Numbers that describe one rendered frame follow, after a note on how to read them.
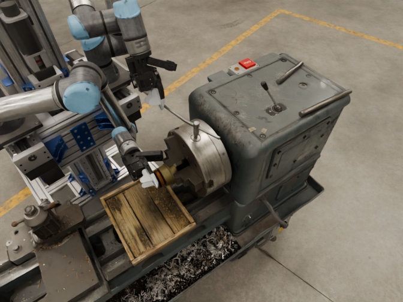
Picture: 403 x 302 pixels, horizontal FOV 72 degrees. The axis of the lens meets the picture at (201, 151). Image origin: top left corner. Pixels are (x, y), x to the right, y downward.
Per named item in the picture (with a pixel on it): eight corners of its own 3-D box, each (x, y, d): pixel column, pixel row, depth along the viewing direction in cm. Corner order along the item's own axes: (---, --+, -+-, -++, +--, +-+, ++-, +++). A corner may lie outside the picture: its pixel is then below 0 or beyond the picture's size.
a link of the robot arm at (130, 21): (134, -3, 87) (138, -4, 80) (145, 33, 92) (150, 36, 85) (110, 3, 85) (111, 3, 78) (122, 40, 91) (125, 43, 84)
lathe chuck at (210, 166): (184, 150, 140) (183, 106, 114) (220, 198, 126) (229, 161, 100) (168, 158, 137) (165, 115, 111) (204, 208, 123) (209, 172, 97)
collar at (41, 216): (44, 202, 102) (41, 198, 99) (50, 219, 97) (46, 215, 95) (21, 213, 99) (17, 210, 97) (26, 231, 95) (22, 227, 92)
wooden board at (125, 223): (158, 172, 141) (156, 168, 138) (197, 227, 122) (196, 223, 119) (101, 202, 130) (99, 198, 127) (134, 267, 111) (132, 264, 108)
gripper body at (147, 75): (134, 90, 98) (122, 56, 91) (156, 82, 101) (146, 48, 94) (141, 94, 92) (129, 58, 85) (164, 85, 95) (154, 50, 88)
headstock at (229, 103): (267, 103, 174) (280, 45, 143) (328, 151, 148) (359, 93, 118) (187, 144, 153) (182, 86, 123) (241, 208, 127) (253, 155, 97)
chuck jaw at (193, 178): (195, 160, 115) (211, 177, 107) (196, 169, 118) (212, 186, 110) (171, 173, 111) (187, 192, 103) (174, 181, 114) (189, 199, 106)
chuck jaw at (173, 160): (186, 154, 120) (176, 129, 117) (191, 155, 115) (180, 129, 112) (164, 165, 116) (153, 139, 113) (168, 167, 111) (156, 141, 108)
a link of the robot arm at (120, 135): (128, 135, 132) (124, 122, 125) (138, 150, 126) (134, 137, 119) (113, 141, 129) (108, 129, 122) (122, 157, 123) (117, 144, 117)
